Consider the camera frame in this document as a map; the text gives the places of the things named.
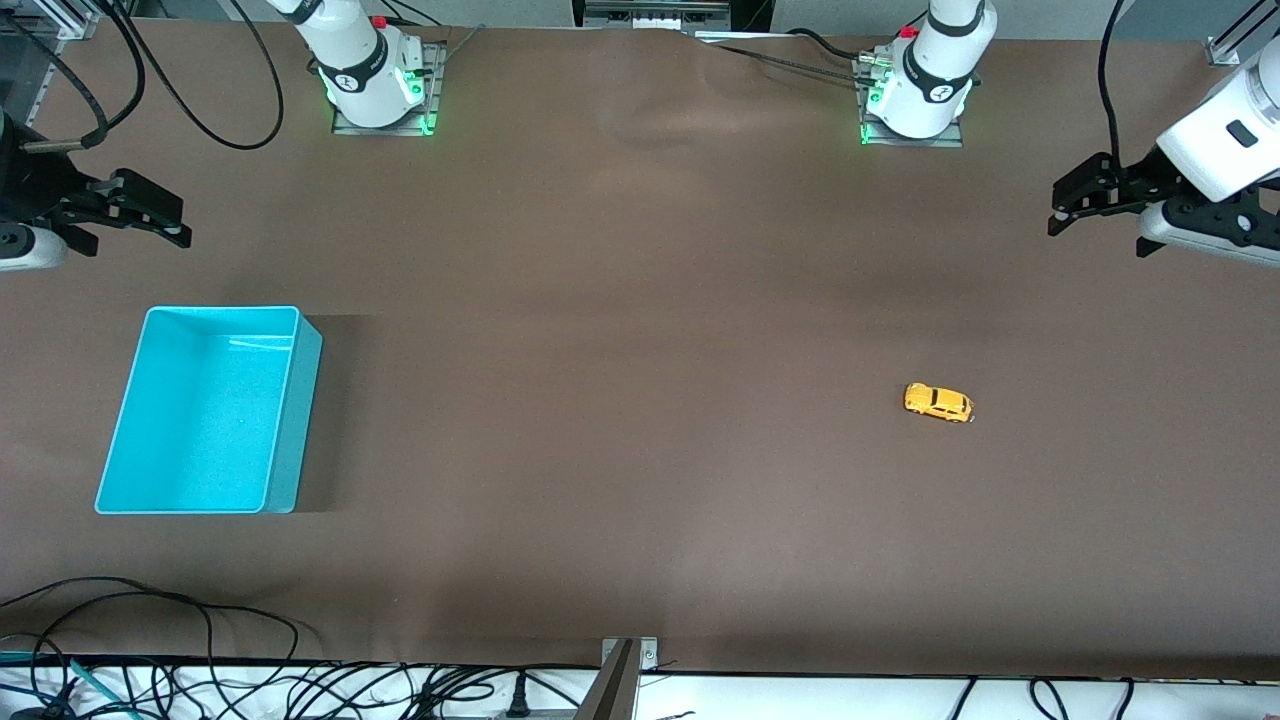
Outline yellow beetle toy car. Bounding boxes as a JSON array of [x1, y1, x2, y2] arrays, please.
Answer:
[[904, 383, 976, 424]]

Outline turquoise plastic bin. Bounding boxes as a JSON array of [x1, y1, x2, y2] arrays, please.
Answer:
[[94, 305, 324, 516]]

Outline grey power strip with sockets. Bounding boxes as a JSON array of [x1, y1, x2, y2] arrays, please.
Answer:
[[575, 0, 733, 31]]

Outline flat grey power strip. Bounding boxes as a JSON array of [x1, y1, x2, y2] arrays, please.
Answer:
[[440, 706, 583, 720]]

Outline small metal mounting plate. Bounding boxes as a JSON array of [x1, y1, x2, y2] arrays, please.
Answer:
[[602, 637, 660, 671]]

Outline aluminium frame with grey panel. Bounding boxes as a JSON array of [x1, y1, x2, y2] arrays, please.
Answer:
[[0, 0, 101, 136]]

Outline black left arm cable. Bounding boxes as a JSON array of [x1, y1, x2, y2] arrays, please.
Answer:
[[1096, 0, 1151, 171]]

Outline black looping right arm cable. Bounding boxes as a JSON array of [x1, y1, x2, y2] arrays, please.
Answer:
[[112, 0, 286, 152]]

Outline aluminium frame corner piece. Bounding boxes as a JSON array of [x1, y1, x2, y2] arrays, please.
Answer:
[[1205, 0, 1280, 67]]

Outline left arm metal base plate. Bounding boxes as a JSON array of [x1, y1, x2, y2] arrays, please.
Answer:
[[858, 55, 967, 150]]

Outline black cable across table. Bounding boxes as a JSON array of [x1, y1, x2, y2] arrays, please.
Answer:
[[700, 28, 886, 83]]

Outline long black looping cable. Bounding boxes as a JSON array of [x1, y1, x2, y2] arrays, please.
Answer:
[[0, 575, 301, 666]]

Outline tangled black cables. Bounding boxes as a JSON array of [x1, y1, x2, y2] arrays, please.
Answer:
[[0, 590, 601, 720]]

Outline teal cable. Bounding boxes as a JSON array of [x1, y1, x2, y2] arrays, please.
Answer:
[[0, 650, 136, 720]]

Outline grey metal post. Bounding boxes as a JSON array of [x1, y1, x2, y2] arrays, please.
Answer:
[[572, 640, 641, 720]]

